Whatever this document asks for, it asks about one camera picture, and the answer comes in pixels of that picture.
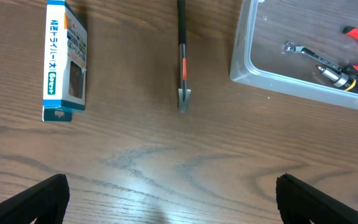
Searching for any white teal screwdriver box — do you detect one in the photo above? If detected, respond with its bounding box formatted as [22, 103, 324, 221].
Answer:
[42, 0, 88, 122]

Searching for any black orange scraper tool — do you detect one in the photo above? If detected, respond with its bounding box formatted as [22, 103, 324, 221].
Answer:
[177, 0, 191, 113]

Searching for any stubby yellow black screwdriver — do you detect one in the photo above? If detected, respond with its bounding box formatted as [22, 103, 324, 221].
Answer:
[317, 66, 358, 94]

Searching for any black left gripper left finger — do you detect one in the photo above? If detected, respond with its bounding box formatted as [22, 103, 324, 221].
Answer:
[0, 174, 70, 224]

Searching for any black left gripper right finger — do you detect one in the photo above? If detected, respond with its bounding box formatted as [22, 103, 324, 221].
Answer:
[276, 174, 358, 224]

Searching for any clear plastic container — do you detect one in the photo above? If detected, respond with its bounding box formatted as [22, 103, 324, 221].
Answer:
[230, 0, 358, 110]

